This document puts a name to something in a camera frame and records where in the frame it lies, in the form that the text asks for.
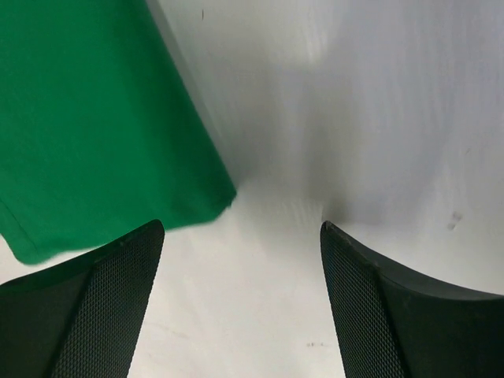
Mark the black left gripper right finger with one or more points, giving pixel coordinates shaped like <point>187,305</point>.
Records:
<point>393,321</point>

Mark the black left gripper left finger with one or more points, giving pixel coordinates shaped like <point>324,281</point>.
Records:
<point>82,317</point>

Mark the green t shirt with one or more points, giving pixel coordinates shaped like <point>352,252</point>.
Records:
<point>98,132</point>

